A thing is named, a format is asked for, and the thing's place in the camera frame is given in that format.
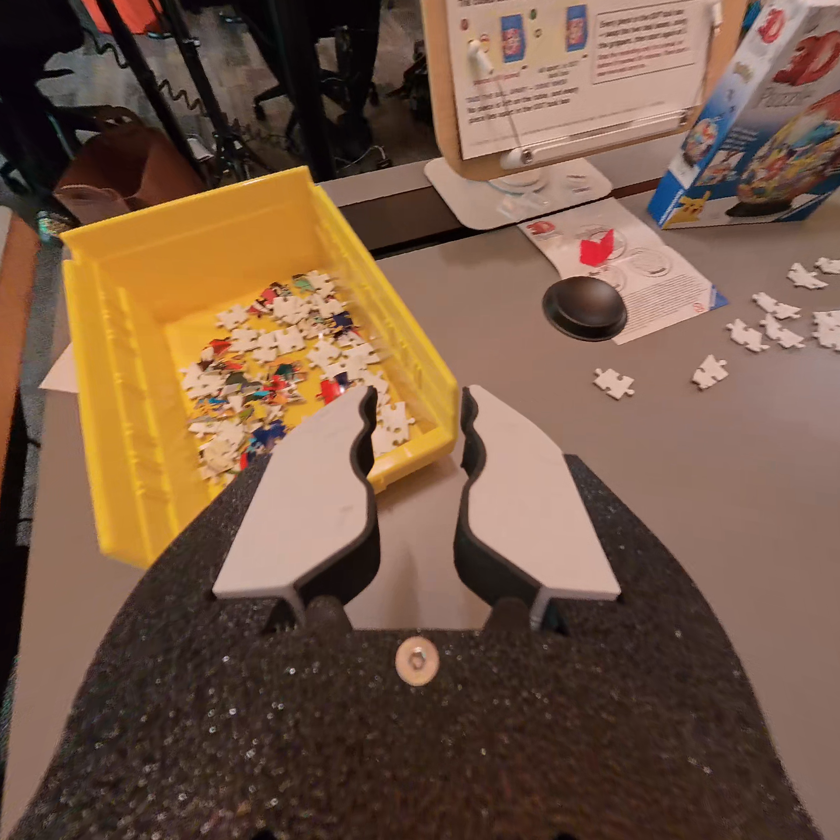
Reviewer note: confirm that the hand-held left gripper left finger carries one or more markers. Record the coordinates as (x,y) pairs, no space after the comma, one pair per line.
(295,512)

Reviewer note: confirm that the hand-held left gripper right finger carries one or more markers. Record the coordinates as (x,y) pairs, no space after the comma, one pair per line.
(531,512)

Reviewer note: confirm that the pile of colourful puzzle pieces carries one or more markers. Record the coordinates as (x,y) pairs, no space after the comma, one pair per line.
(289,308)

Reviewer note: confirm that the spread of white puzzle pieces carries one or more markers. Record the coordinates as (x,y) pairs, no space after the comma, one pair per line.
(709,371)

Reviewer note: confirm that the yellow plastic bin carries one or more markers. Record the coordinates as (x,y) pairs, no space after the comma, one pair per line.
(197,262)

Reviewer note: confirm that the black round ball stand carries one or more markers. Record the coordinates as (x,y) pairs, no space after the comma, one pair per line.
(584,305)

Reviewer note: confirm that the blue puzzle box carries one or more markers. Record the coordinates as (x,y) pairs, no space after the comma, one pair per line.
(754,131)

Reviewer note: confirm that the folded instruction leaflet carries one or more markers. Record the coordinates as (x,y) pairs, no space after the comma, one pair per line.
(676,289)

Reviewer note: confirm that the red plastic clip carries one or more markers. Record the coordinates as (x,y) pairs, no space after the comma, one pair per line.
(596,248)

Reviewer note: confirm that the white paper sheet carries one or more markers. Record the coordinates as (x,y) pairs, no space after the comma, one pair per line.
(62,371)

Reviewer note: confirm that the white board stand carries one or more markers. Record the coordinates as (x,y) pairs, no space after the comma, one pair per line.
(459,197)

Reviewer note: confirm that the brown bag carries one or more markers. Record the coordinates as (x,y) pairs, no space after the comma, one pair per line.
(131,170)

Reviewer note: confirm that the instruction sheet on clipboard stand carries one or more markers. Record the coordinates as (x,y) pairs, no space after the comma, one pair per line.
(558,98)

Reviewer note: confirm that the black office chair base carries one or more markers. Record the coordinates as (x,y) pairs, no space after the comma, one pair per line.
(328,92)

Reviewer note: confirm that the black tripod stand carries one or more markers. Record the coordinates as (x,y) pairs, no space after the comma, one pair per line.
(190,79)

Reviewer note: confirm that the orange fabric item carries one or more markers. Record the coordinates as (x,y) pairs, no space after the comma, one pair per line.
(124,13)

